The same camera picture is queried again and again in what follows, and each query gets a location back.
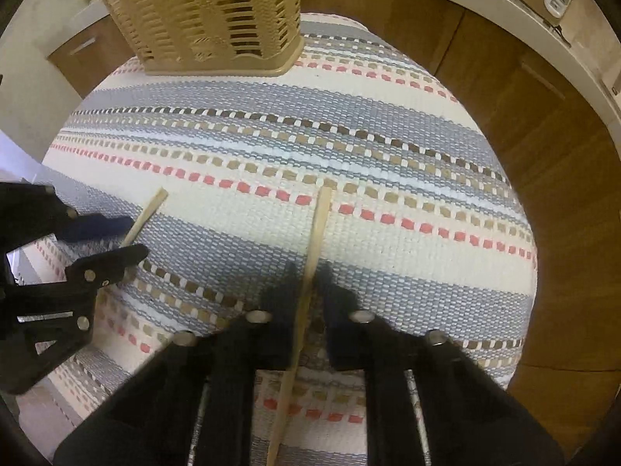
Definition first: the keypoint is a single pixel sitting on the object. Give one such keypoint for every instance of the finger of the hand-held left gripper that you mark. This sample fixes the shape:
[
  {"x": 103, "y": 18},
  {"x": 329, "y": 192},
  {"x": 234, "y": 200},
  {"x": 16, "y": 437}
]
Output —
[
  {"x": 97, "y": 228},
  {"x": 111, "y": 262}
]

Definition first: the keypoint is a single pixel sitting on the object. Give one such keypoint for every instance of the white cabinet side panel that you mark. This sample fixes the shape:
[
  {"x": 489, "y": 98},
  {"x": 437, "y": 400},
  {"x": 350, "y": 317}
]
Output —
[{"x": 29, "y": 73}]

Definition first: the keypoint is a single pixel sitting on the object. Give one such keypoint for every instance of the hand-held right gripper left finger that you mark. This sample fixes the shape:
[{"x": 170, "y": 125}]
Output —
[{"x": 271, "y": 320}]

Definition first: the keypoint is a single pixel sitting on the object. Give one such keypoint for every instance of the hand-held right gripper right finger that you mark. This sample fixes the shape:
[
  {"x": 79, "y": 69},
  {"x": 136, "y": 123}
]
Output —
[{"x": 339, "y": 320}]

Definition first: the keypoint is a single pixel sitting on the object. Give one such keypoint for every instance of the wooden chopstick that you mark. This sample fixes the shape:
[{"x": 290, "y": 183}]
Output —
[
  {"x": 145, "y": 218},
  {"x": 318, "y": 233}
]

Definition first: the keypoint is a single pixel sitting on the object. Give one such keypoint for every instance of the striped woven table mat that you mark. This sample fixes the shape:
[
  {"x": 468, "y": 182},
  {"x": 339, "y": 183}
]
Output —
[{"x": 291, "y": 126}]

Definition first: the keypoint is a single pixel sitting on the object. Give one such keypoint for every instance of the beige plastic utensil basket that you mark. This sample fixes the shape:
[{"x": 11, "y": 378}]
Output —
[{"x": 203, "y": 19}]

